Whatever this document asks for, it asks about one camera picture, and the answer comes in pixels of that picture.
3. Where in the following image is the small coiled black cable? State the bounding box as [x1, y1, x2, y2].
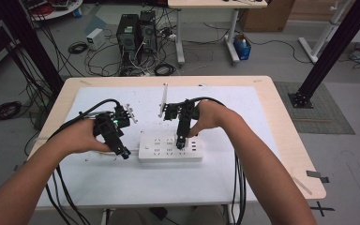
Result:
[67, 40, 89, 55]

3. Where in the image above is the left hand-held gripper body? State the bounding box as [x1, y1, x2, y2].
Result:
[92, 103, 139, 155]

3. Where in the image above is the white power strip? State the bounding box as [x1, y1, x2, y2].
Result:
[138, 135, 204, 163]

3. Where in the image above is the person's left hand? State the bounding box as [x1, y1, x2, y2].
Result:
[48, 118, 113, 156]

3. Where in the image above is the small black object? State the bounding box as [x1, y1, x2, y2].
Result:
[149, 207, 169, 220]

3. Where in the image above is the black metal pillar with base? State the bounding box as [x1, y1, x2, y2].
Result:
[288, 0, 360, 110]

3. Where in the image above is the wooden table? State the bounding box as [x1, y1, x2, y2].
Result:
[27, 75, 328, 225]

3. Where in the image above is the pale tape strip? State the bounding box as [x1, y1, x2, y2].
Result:
[292, 175, 313, 196]

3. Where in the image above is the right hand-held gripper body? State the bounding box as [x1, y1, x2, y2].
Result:
[158, 82, 201, 136]

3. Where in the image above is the left gripper cable bundle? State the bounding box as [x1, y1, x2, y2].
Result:
[44, 98, 122, 225]

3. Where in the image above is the person's right hand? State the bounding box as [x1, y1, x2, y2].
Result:
[187, 99, 245, 139]

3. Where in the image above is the small white device box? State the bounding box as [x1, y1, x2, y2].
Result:
[85, 27, 107, 52]

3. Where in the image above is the round white table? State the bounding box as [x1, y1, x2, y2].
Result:
[21, 0, 84, 23]

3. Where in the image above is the narrow black computer tower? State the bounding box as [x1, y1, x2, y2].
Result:
[138, 9, 158, 56]

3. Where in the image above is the black tape cross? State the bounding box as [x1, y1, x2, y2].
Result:
[308, 201, 336, 218]

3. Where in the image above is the white metal stand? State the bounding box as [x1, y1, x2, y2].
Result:
[297, 0, 349, 64]

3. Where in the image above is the cardboard box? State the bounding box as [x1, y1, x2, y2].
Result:
[238, 0, 296, 33]

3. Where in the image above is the white-legged wooden desk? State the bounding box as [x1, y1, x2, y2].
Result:
[167, 0, 268, 67]

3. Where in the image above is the blue box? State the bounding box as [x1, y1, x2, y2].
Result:
[232, 33, 252, 62]

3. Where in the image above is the grey floor mat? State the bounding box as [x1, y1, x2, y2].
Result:
[274, 81, 356, 136]

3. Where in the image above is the white table mat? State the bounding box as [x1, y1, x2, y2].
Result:
[36, 85, 279, 210]

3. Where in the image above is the dark tape piece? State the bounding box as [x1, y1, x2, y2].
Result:
[306, 170, 330, 184]

